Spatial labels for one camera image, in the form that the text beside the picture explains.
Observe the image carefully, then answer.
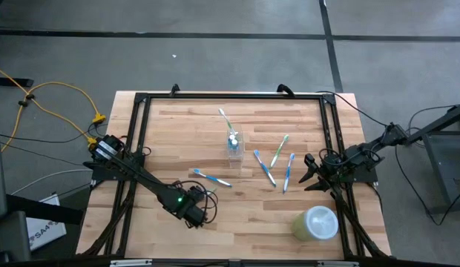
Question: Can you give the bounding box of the dark grey cabinet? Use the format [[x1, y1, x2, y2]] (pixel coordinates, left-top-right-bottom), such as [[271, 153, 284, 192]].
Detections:
[[0, 116, 30, 263]]

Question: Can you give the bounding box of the black floor strip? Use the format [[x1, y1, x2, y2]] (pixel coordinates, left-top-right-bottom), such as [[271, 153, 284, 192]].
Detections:
[[0, 76, 34, 88]]

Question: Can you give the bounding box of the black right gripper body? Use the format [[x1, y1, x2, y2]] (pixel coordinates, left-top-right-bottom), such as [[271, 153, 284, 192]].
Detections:
[[304, 154, 341, 194]]

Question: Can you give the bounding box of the white printed box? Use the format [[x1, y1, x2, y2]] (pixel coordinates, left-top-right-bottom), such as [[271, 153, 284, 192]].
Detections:
[[25, 194, 68, 252]]

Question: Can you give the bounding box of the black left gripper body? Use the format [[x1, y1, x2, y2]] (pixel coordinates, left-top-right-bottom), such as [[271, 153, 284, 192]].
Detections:
[[176, 202, 209, 228]]

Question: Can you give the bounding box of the black aluminium table frame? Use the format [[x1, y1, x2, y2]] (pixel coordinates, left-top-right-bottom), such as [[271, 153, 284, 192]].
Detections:
[[76, 90, 392, 260]]

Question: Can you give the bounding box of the black metal stand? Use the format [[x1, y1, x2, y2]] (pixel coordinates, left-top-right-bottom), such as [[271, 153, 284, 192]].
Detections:
[[406, 103, 460, 216]]

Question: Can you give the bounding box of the blue white toothbrush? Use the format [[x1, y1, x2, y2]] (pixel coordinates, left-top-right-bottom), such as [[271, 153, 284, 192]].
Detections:
[[253, 149, 277, 188], [282, 153, 296, 194], [192, 168, 233, 188]]

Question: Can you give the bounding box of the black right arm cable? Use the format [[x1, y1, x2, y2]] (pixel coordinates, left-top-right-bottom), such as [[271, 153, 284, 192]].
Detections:
[[315, 90, 390, 129]]

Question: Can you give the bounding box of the black beam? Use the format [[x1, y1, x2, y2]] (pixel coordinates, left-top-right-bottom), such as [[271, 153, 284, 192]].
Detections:
[[7, 194, 85, 225]]

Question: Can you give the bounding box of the long black floor cable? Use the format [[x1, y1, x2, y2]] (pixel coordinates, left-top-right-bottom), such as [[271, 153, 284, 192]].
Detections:
[[394, 146, 460, 226]]

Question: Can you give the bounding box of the clear acrylic holder box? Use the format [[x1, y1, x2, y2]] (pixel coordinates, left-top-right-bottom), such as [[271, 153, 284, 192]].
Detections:
[[226, 128, 246, 170]]

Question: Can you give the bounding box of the yellow extension cable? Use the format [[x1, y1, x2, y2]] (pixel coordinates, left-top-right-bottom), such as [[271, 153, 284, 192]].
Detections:
[[0, 65, 107, 153]]

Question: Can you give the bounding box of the silver bracket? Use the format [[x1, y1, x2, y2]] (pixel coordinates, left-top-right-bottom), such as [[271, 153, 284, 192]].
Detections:
[[318, 260, 359, 267], [110, 259, 153, 267]]

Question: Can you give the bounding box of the green canister white lid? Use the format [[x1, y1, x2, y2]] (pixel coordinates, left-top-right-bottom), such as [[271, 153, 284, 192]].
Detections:
[[292, 205, 340, 243]]

